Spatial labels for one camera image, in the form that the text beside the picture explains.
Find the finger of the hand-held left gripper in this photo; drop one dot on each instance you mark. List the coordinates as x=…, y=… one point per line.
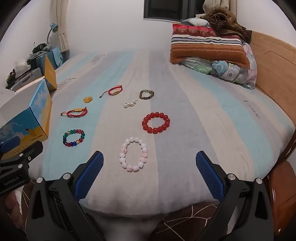
x=9, y=141
x=25, y=151

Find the brown line-patterned cloth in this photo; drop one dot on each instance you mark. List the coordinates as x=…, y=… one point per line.
x=185, y=222

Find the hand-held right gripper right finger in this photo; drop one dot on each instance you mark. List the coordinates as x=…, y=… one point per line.
x=209, y=176

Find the grey suitcase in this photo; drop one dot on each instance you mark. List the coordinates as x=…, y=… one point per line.
x=25, y=77

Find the dark window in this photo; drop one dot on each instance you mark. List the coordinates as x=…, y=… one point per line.
x=166, y=9

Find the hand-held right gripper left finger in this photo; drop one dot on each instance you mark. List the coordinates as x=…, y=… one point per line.
x=90, y=171

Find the floral quilt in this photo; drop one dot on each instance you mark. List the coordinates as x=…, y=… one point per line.
x=231, y=71

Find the blue desk lamp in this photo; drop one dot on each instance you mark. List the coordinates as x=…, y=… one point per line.
x=54, y=27

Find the striped bed sheet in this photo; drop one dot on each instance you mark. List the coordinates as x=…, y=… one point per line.
x=185, y=143

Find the blue yellow cardboard box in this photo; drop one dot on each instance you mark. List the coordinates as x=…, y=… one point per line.
x=39, y=109

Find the beige curtain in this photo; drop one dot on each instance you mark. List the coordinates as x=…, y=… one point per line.
x=61, y=23

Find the yellow amber charm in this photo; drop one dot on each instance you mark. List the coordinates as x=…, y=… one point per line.
x=87, y=99

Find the teal suitcase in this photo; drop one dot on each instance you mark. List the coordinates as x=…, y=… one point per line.
x=44, y=60

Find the brown patterned blanket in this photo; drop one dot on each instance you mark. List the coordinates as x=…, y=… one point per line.
x=226, y=23

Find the clear plastic bag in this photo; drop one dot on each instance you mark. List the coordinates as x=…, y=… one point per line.
x=22, y=64

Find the wooden headboard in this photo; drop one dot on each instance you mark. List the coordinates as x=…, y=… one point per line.
x=277, y=69

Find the striped red brown pillow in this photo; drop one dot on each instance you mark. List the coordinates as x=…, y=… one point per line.
x=208, y=46

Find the teal cloth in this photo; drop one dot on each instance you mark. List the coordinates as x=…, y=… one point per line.
x=57, y=55

